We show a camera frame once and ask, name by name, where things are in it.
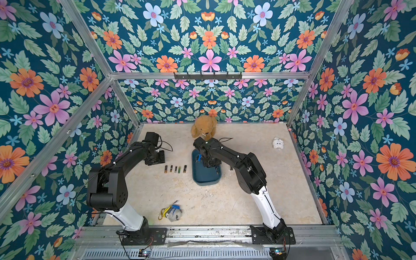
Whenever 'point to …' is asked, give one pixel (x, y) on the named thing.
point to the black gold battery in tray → (171, 168)
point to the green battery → (179, 169)
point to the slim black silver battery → (175, 169)
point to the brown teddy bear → (205, 127)
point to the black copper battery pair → (166, 169)
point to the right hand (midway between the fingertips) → (212, 164)
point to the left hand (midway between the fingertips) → (162, 158)
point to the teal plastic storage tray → (202, 175)
